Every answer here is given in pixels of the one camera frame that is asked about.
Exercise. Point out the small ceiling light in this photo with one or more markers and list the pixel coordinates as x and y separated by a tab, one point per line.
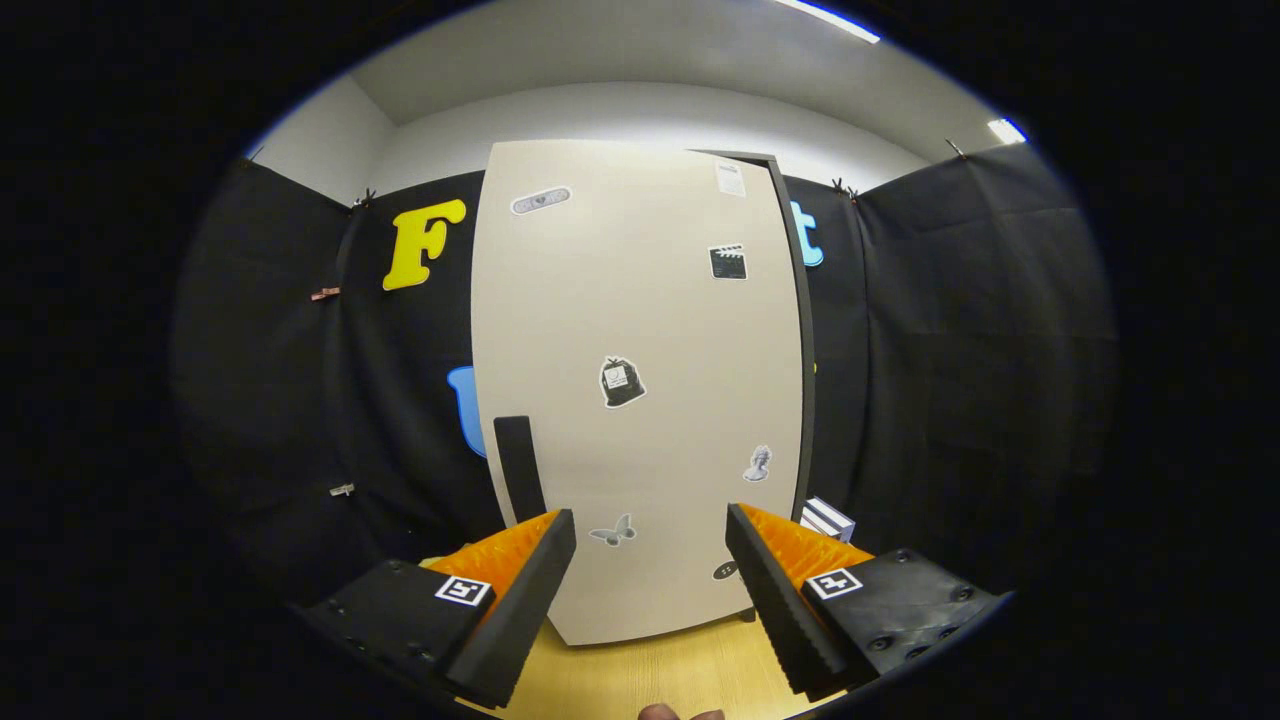
1007	131

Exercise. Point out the long ceiling light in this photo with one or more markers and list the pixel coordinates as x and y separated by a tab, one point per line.
830	20

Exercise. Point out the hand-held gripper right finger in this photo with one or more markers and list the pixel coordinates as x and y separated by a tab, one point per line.
780	610

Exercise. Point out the striped box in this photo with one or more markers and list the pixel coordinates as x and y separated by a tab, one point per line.
828	519

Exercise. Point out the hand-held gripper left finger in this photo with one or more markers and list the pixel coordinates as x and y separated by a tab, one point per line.
520	600

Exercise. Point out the beige shoe cabinet door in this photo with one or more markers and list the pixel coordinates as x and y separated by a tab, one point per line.
640	300

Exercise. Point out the black backdrop cloth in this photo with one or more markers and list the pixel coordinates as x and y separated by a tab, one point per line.
950	350

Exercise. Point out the grey shoe cabinet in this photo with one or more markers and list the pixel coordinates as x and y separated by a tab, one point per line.
807	380

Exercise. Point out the black clip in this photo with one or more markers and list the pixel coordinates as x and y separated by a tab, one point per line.
366	198
956	150
846	189

